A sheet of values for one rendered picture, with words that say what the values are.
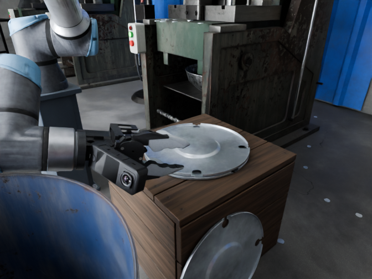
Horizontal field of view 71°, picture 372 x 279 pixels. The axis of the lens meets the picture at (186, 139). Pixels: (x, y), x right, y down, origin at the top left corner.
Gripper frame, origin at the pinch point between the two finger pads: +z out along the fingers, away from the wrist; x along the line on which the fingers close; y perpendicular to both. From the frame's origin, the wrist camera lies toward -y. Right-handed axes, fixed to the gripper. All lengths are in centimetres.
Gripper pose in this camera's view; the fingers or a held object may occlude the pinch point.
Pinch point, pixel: (182, 156)
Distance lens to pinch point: 53.8
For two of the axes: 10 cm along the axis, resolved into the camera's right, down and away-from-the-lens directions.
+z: 8.9, 0.4, 4.5
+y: -3.9, -4.3, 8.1
